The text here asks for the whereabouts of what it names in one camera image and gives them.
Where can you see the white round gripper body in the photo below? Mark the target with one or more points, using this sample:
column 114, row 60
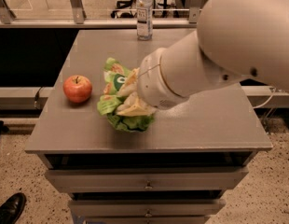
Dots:
column 149, row 80

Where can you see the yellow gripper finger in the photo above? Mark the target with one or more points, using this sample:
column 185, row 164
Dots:
column 134, row 106
column 130, row 84

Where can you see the green rice chip bag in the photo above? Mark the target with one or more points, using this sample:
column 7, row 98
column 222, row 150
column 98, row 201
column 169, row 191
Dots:
column 115, row 75

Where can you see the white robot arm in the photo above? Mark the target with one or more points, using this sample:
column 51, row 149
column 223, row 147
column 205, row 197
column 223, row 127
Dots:
column 234, row 40

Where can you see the red apple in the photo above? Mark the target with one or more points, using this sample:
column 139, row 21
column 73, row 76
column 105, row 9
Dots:
column 77, row 89

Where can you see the clear plastic water bottle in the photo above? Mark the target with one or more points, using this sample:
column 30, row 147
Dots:
column 144, row 19

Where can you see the grey top drawer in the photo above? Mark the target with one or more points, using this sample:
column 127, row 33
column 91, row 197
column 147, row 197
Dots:
column 210, row 178

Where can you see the grey drawer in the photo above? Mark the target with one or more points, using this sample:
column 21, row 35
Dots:
column 146, row 208
column 210, row 178

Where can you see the black office chair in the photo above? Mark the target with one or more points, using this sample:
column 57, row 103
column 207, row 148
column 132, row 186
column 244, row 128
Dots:
column 123, row 10

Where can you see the grey metal railing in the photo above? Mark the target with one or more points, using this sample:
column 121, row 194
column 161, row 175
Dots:
column 82, row 14

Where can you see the black leather shoe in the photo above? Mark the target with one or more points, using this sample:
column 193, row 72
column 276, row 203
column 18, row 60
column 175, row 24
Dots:
column 12, row 208

